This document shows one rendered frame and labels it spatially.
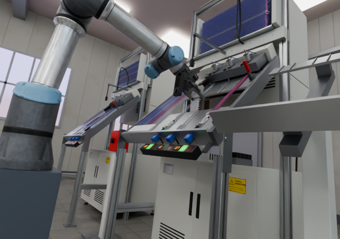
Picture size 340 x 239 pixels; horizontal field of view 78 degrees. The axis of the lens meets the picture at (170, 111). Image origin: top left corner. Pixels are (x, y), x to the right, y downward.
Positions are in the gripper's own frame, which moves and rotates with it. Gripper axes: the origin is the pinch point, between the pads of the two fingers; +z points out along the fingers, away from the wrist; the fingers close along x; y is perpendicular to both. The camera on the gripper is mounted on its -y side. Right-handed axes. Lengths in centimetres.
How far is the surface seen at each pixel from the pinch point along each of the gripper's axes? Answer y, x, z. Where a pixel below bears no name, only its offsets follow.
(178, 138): -32.9, -13.2, -6.3
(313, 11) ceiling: 338, 21, 119
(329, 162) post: -32, -62, 5
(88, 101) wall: 91, 403, 14
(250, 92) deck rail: -1.5, -31.9, 0.9
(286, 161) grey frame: -11, -35, 39
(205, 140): -33.2, -27.0, -5.2
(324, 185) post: -38, -61, 7
